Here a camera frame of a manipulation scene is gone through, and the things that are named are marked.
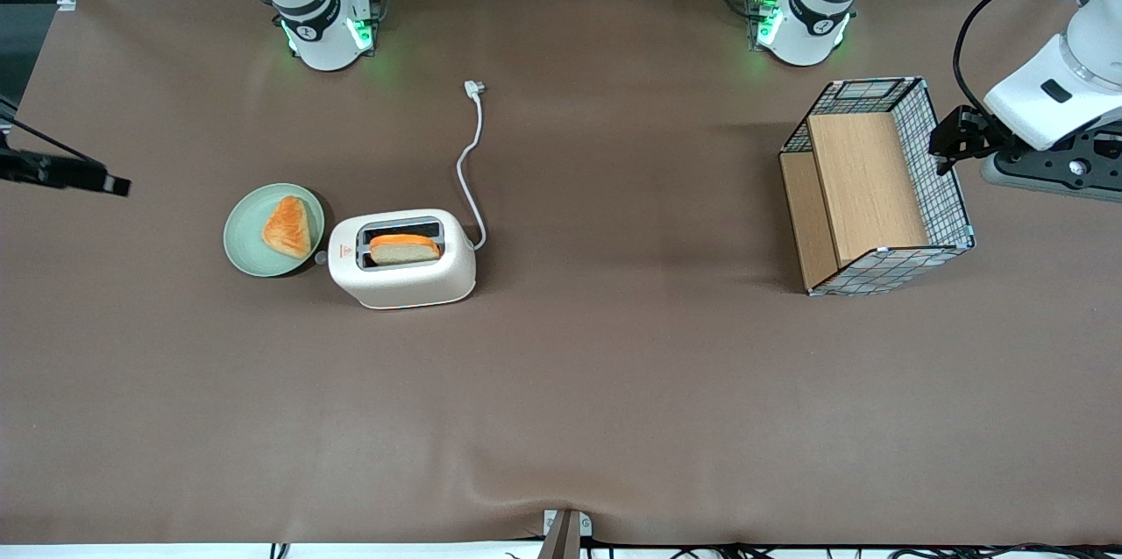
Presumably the wire basket with wooden shelf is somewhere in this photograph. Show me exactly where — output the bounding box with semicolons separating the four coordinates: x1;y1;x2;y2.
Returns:
778;76;976;298

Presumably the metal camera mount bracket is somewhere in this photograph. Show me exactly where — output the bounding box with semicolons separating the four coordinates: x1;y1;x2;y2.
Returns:
538;508;593;559

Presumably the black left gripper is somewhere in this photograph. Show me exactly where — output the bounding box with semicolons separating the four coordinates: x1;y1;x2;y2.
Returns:
929;104;1010;177

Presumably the golden triangular pastry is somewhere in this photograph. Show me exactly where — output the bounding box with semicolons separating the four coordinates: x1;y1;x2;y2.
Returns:
261;195;315;259

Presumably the white toaster power cord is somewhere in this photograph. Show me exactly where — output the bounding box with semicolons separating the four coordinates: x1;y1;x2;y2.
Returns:
453;80;488;252

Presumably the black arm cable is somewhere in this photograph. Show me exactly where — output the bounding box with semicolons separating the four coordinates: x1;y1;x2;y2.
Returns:
953;0;1076;118
0;116;108;168

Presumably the pale green round plate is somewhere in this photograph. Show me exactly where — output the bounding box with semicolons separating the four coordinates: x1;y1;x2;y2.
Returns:
223;182;326;279

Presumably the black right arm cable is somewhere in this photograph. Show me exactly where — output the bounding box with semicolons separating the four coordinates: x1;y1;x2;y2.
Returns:
0;116;108;168

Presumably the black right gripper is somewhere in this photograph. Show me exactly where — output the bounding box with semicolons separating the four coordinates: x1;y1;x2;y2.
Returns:
0;146;132;197

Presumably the white two-slot toaster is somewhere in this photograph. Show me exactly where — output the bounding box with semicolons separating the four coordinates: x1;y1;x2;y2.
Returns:
315;208;478;310

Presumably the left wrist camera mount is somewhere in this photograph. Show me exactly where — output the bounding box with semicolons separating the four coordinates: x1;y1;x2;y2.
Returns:
980;128;1122;203

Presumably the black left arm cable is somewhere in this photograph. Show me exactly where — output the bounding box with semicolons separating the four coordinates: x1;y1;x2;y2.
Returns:
953;0;1076;118

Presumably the bread slice with orange crust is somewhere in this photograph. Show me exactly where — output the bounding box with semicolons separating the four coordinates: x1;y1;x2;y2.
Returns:
368;233;442;267

